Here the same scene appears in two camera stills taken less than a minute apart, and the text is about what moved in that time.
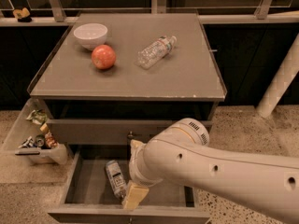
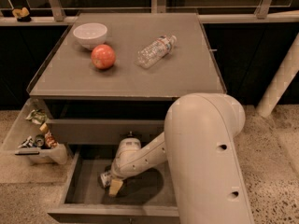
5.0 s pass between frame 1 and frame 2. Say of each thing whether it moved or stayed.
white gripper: moved
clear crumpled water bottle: stayed
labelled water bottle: moved
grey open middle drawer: stayed
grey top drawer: stayed
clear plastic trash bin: stayed
